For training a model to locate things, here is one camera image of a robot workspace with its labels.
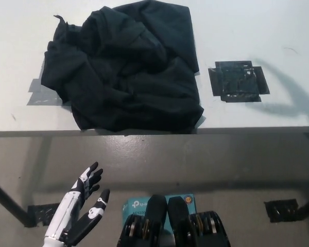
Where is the thin black wire scrap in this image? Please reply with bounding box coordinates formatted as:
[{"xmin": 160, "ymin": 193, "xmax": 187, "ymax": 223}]
[{"xmin": 283, "ymin": 46, "xmax": 300, "ymax": 56}]

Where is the teal tp-link box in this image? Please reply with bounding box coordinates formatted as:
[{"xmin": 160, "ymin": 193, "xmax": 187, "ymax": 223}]
[{"xmin": 122, "ymin": 193, "xmax": 196, "ymax": 230}]

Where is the left black robot body block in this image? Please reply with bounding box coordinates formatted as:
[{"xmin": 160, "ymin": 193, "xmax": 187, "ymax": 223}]
[{"xmin": 117, "ymin": 194, "xmax": 169, "ymax": 247}]

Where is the black slanted table leg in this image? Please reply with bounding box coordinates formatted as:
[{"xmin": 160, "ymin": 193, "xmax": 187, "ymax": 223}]
[{"xmin": 0, "ymin": 176, "xmax": 33, "ymax": 228}]

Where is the black tape square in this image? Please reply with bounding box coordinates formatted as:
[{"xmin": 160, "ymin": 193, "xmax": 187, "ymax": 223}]
[{"xmin": 208, "ymin": 60, "xmax": 270, "ymax": 103}]

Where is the grey tape patch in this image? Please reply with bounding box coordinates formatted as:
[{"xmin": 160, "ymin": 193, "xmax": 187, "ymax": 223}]
[{"xmin": 26, "ymin": 78, "xmax": 73, "ymax": 107}]

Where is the black Columbia jacket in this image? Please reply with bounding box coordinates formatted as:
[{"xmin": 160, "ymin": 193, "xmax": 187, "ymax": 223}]
[{"xmin": 40, "ymin": 4, "xmax": 205, "ymax": 135}]

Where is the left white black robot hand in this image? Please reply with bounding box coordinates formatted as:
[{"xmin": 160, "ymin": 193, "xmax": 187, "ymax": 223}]
[{"xmin": 44, "ymin": 161, "xmax": 111, "ymax": 245}]

